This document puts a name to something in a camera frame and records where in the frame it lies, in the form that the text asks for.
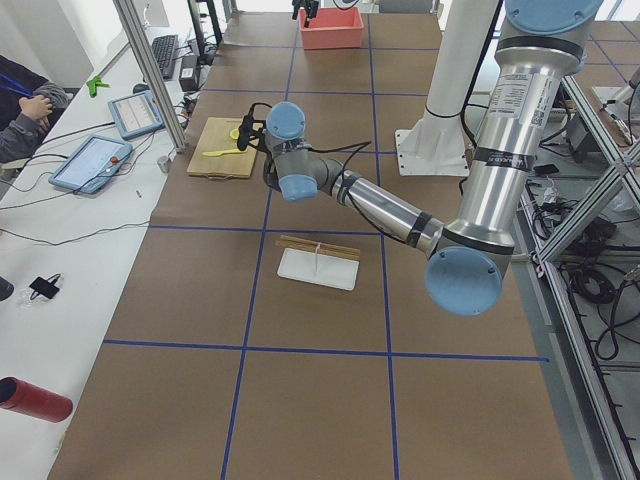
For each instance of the black keyboard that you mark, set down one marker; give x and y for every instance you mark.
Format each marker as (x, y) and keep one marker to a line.
(164, 49)

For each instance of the white rectangular plate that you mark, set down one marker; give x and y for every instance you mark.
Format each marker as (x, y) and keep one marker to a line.
(319, 269)

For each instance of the yellow plastic knife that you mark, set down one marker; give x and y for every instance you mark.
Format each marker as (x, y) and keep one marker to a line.
(219, 153)

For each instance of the wooden chopstick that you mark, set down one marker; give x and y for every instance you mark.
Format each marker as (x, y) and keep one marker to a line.
(310, 239)
(320, 249)

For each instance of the person's hand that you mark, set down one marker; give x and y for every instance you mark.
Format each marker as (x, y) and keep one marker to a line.
(38, 109)

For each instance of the wooden chopstick near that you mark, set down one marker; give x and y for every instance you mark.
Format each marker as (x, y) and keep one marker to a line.
(320, 249)

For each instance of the pink plastic tray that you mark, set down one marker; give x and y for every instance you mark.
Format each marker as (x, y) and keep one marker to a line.
(332, 28)

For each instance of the bamboo cutting board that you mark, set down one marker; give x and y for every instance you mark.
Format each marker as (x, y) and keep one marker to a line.
(215, 136)

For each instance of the blue teach pendant far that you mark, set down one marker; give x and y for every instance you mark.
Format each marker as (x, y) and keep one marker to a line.
(135, 115)

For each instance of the blue teach pendant near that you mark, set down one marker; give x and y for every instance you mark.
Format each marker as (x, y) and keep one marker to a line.
(92, 165)

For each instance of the blue teach pendant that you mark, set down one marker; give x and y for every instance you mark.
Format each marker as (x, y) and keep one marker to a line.
(92, 165)
(135, 115)

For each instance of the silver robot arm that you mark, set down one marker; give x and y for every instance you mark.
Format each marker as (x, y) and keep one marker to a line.
(541, 42)

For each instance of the red bottle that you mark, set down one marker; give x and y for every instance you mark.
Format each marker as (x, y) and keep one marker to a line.
(25, 398)

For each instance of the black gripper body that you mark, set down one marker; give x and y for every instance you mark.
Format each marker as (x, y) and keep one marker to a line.
(306, 6)

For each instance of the wooden chopstick far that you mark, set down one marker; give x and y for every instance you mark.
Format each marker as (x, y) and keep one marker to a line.
(310, 239)

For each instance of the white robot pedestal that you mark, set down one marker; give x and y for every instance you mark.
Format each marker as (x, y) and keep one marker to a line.
(435, 145)

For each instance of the green clamp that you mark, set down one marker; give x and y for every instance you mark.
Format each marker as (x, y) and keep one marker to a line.
(94, 84)

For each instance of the aluminium frame post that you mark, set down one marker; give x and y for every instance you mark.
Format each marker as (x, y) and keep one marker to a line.
(146, 61)

